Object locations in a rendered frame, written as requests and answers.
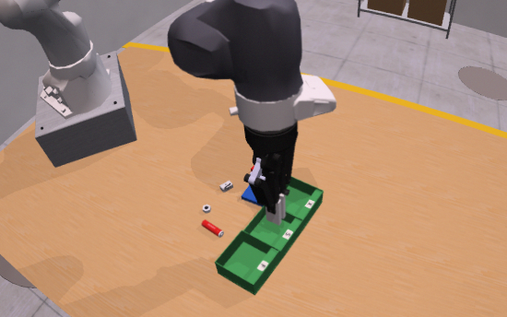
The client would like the green three-compartment bin rack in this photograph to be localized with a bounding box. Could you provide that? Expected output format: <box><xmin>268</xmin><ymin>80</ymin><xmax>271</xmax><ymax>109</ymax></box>
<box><xmin>215</xmin><ymin>176</ymin><xmax>324</xmax><ymax>295</ymax></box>

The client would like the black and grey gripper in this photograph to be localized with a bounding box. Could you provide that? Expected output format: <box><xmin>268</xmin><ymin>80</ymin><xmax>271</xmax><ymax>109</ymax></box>
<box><xmin>243</xmin><ymin>121</ymin><xmax>298</xmax><ymax>225</ymax></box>

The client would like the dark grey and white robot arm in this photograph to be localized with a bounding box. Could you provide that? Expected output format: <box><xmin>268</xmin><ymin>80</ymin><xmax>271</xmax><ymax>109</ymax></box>
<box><xmin>0</xmin><ymin>0</ymin><xmax>336</xmax><ymax>132</ymax></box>

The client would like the red aa battery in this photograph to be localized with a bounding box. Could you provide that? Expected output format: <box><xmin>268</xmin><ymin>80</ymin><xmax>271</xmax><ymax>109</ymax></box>
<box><xmin>202</xmin><ymin>220</ymin><xmax>224</xmax><ymax>238</ymax></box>

